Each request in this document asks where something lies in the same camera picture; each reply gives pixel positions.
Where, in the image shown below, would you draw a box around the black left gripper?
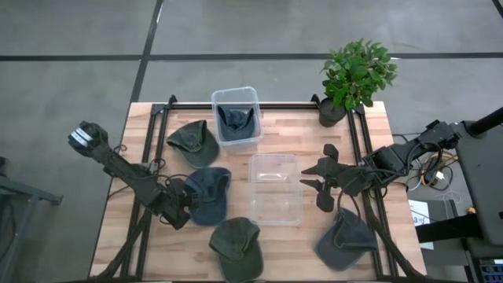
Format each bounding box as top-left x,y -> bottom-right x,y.
156,177 -> 200,231

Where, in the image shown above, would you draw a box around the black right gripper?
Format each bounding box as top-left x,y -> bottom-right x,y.
299,143 -> 349,214

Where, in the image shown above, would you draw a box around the navy blue baseball cap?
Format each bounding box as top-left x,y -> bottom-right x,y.
217,105 -> 256,142
184,167 -> 232,227

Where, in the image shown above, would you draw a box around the slate grey baseball cap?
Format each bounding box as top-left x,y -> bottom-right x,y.
314,208 -> 378,272

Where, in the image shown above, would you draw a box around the clear plastic container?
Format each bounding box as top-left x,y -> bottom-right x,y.
211,86 -> 265,153
248,153 -> 303,227

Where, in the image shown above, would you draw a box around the dark green baseball cap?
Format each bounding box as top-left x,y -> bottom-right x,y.
208,216 -> 264,283
166,119 -> 220,169

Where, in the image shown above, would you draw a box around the white printed paper sheet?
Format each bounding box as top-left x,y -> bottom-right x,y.
408,199 -> 435,251

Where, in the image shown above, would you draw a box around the green plant in black pot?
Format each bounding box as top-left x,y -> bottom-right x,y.
318,38 -> 398,128

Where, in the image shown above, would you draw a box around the white power adapter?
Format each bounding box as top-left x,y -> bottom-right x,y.
426,171 -> 446,186

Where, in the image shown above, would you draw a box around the black flat bar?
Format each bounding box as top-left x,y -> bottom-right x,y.
415,214 -> 484,244

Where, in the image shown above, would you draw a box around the dark grey desk top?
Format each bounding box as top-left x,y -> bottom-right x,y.
449,119 -> 503,247

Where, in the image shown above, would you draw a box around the black round pole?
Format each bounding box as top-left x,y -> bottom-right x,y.
467,106 -> 503,137

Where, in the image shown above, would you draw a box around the black keyboard with lit keys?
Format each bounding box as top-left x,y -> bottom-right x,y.
479,259 -> 503,283

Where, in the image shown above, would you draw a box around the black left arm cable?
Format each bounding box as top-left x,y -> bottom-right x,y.
112,143 -> 185,186

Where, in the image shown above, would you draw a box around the black aluminium table frame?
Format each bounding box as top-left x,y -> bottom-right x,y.
94,94 -> 429,283

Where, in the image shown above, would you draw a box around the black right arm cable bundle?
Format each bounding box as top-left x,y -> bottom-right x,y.
336,135 -> 457,216

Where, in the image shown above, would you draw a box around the yellow cable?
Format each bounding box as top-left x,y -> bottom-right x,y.
421,152 -> 459,188

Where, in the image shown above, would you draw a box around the grey metal table frame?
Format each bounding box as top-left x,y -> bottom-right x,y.
0,156 -> 64,283

